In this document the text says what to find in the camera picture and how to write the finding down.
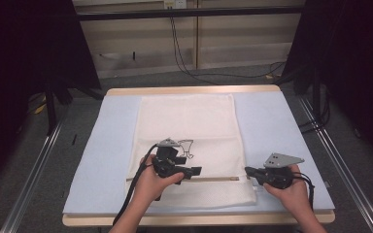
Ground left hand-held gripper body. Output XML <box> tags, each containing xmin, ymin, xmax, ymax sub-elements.
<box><xmin>152</xmin><ymin>138</ymin><xmax>189</xmax><ymax>179</ymax></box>

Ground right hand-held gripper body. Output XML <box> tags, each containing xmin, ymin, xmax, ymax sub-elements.
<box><xmin>256</xmin><ymin>152</ymin><xmax>306</xmax><ymax>190</ymax></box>

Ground white mesh laundry bag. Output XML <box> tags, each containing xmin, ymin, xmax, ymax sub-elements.
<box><xmin>125</xmin><ymin>93</ymin><xmax>257</xmax><ymax>209</ymax></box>

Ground person's right hand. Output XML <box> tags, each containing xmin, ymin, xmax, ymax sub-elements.
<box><xmin>263</xmin><ymin>163</ymin><xmax>311</xmax><ymax>214</ymax></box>

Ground person's left hand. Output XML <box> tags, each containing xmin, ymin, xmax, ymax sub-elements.
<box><xmin>132</xmin><ymin>153</ymin><xmax>186</xmax><ymax>204</ymax></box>

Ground light blue mat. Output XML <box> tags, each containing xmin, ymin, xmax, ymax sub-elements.
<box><xmin>62</xmin><ymin>89</ymin><xmax>336</xmax><ymax>216</ymax></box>

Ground black metal stand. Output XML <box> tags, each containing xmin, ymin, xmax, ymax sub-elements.
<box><xmin>43</xmin><ymin>83</ymin><xmax>60</xmax><ymax>136</ymax></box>

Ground black curtain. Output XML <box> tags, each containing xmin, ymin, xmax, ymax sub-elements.
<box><xmin>0</xmin><ymin>0</ymin><xmax>102</xmax><ymax>195</ymax></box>
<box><xmin>282</xmin><ymin>0</ymin><xmax>373</xmax><ymax>171</ymax></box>

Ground yellow tape piece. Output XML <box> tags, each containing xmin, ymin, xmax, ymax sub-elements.
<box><xmin>33</xmin><ymin>103</ymin><xmax>49</xmax><ymax>116</ymax></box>

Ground black horizontal bar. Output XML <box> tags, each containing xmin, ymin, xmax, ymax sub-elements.
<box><xmin>77</xmin><ymin>5</ymin><xmax>306</xmax><ymax>22</ymax></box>

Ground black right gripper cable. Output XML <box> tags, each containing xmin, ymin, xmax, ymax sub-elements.
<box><xmin>291</xmin><ymin>172</ymin><xmax>317</xmax><ymax>211</ymax></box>

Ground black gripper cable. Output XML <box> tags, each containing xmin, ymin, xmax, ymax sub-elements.
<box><xmin>112</xmin><ymin>143</ymin><xmax>159</xmax><ymax>226</ymax></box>
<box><xmin>291</xmin><ymin>172</ymin><xmax>317</xmax><ymax>211</ymax></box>

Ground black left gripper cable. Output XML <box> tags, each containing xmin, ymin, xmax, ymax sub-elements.
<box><xmin>112</xmin><ymin>143</ymin><xmax>159</xmax><ymax>226</ymax></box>

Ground black floor cables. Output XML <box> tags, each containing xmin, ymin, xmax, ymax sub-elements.
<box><xmin>298</xmin><ymin>89</ymin><xmax>332</xmax><ymax>134</ymax></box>

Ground aluminium floor rail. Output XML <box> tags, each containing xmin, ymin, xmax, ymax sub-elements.
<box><xmin>0</xmin><ymin>106</ymin><xmax>70</xmax><ymax>233</ymax></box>
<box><xmin>296</xmin><ymin>95</ymin><xmax>373</xmax><ymax>233</ymax></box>

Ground black wall cables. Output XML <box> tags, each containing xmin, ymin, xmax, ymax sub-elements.
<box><xmin>169</xmin><ymin>16</ymin><xmax>287</xmax><ymax>86</ymax></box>

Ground white wall socket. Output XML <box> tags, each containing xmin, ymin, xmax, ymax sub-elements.
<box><xmin>162</xmin><ymin>0</ymin><xmax>188</xmax><ymax>10</ymax></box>

